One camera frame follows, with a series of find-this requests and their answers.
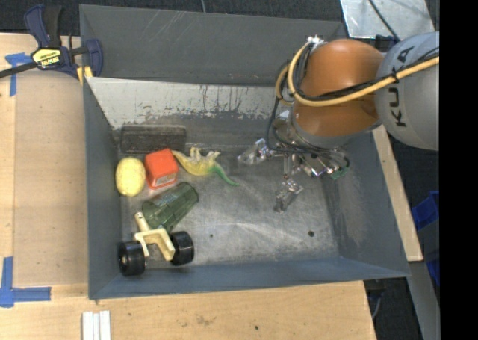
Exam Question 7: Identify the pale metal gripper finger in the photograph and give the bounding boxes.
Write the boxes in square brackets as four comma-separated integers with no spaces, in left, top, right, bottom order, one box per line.
[237,137,271,166]
[273,176,305,214]

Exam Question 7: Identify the grey metal bin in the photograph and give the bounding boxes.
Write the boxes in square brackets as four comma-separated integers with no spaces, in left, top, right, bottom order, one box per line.
[78,4,412,300]

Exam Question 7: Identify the yellow and green toy dinosaur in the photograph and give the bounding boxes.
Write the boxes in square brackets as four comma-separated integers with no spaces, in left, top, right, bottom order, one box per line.
[171,146,240,188]

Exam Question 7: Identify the orange-red cube box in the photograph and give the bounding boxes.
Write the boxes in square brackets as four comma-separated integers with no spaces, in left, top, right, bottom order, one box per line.
[143,148,181,191]

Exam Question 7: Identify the clear green plastic cup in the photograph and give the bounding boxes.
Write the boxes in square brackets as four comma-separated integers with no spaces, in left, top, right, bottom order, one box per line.
[141,182,200,234]

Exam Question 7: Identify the dark green flat block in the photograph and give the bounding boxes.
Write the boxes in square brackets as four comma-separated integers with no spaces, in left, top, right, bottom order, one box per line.
[120,125,188,155]

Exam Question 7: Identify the yellow lemon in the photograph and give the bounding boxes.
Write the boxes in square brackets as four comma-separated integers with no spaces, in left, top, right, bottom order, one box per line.
[114,156,147,197]

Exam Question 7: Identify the cream toy with black wheels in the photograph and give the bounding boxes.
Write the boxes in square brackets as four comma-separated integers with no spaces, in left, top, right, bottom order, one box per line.
[117,211,196,277]

